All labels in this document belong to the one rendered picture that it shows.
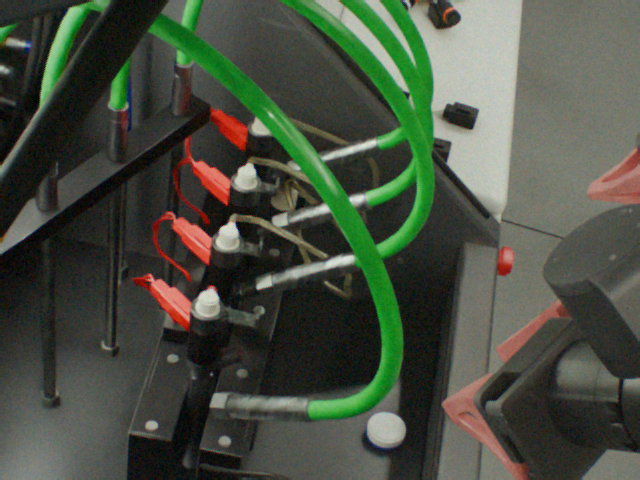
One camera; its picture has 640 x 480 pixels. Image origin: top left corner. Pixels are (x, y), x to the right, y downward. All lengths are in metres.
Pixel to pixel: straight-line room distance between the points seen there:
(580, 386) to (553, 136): 2.51
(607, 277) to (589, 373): 0.10
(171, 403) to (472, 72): 0.62
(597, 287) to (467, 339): 0.74
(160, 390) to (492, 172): 0.48
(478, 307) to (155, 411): 0.36
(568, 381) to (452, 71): 0.94
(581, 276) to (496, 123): 0.94
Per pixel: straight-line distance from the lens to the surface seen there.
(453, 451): 1.22
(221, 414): 1.01
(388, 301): 0.84
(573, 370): 0.68
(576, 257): 0.61
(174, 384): 1.19
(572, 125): 3.22
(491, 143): 1.49
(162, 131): 1.24
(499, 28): 1.68
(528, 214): 2.93
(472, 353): 1.30
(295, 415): 0.95
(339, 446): 1.35
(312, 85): 1.31
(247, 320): 1.08
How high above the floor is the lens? 1.89
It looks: 43 degrees down
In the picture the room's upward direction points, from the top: 11 degrees clockwise
